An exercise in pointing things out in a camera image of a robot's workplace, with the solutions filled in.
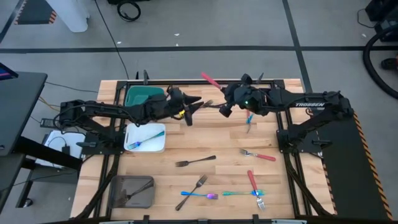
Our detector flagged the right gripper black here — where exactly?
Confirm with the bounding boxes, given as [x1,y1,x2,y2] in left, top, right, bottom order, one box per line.
[219,73,253,118]

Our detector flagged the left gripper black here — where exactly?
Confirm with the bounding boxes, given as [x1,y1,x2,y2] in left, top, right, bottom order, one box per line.
[166,85,205,127]

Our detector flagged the white plastic bin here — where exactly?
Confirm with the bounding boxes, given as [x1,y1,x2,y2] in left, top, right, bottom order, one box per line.
[123,123,167,154]

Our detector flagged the teal plastic bin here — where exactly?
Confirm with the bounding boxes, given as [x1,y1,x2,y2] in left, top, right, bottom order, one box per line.
[124,85,165,108]

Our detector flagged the translucent grey plastic bin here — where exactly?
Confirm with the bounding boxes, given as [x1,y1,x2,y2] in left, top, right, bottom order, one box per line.
[108,175,156,210]

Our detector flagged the black floor equipment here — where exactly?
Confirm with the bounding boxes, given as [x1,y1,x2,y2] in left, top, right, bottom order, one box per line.
[107,0,152,4]

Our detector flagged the white paper sheet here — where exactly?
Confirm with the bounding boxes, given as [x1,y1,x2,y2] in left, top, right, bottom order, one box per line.
[34,129,87,169]

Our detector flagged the black power brick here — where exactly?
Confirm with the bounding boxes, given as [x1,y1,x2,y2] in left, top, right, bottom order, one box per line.
[39,117,65,129]

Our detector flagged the white pillar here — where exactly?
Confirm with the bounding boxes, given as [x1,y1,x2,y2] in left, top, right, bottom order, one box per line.
[45,0,90,34]

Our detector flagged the large black hazard-striped mat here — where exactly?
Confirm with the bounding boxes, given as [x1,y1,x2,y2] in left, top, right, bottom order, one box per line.
[310,109,395,222]

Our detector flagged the person's shoe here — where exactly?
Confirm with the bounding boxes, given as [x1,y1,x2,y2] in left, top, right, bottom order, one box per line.
[381,57,398,71]

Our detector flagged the black desk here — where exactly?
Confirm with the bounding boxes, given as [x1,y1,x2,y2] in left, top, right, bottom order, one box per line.
[0,72,83,215]

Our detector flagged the black equipment case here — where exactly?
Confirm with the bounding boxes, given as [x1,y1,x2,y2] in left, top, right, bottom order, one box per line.
[365,0,398,43]

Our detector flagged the small black hazard-striped mat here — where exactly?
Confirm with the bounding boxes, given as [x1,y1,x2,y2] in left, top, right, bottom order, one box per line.
[14,0,58,25]

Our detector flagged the monitor screen corner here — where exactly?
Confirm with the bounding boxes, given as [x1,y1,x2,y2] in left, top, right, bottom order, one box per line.
[0,62,19,81]

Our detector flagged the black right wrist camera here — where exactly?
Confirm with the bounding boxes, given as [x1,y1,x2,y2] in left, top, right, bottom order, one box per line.
[238,91,261,111]

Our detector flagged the black aluminium table frame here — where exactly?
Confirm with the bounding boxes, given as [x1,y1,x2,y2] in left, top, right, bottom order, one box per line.
[73,79,335,224]

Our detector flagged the black floor cable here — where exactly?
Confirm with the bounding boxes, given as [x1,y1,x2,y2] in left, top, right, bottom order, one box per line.
[94,0,130,80]

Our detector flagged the coiled black cable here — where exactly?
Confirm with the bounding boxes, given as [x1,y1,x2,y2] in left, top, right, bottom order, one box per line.
[116,0,142,22]

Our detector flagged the thin dark floor cable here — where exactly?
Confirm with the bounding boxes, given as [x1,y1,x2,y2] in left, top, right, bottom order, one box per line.
[45,81,100,94]

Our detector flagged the thick black hose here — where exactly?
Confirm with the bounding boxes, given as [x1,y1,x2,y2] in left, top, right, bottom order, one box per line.
[363,24,398,100]

